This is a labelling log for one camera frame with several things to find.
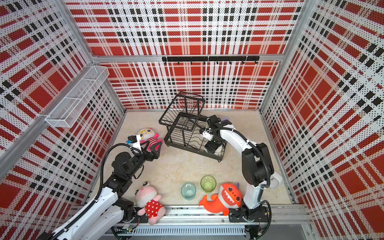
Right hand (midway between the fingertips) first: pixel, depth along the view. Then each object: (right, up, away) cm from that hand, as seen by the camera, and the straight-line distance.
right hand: (217, 144), depth 90 cm
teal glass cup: (-17, -24, -9) cm, 31 cm away
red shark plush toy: (+4, -23, -18) cm, 29 cm away
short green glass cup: (-6, -21, -6) cm, 23 cm away
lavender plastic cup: (+1, +15, -21) cm, 26 cm away
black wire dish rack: (-19, +14, -11) cm, 26 cm away
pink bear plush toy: (-37, -24, -16) cm, 47 cm away
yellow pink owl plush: (-45, +5, +9) cm, 46 cm away
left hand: (-33, +3, -12) cm, 35 cm away
